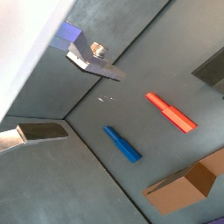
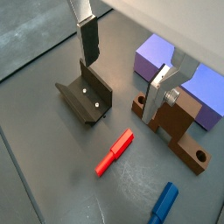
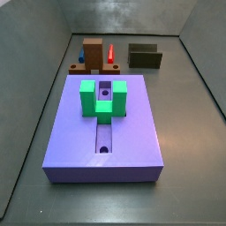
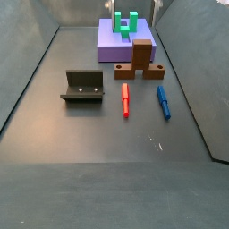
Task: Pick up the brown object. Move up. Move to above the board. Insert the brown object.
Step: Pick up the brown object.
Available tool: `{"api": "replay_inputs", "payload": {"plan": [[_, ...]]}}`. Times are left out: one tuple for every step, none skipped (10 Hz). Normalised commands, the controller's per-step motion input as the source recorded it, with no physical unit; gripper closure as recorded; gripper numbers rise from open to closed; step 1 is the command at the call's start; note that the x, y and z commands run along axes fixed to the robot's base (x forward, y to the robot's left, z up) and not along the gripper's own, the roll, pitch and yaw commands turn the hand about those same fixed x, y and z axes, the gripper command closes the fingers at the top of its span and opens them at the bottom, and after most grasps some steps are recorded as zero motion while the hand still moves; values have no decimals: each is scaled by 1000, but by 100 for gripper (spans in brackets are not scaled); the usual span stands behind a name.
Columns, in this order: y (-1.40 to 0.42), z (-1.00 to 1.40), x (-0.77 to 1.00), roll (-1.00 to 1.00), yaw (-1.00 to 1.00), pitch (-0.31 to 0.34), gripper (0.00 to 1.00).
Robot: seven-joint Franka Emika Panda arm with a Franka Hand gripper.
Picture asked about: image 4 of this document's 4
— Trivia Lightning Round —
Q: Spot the brown T-shaped block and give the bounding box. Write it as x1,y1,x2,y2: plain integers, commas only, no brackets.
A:
114,39,165,80

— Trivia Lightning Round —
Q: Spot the purple base board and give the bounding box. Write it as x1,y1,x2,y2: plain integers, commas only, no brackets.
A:
97,19,157,63

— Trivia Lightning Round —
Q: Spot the red peg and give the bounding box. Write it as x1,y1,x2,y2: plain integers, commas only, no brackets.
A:
122,83,130,118

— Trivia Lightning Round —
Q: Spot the blue peg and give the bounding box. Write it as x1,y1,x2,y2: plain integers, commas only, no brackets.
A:
157,86,171,120

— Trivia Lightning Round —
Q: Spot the green U-shaped block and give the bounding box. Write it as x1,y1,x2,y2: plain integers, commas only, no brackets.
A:
113,12,138,38

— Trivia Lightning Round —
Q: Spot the black angle bracket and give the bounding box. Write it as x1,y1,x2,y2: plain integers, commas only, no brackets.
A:
60,70,104,101

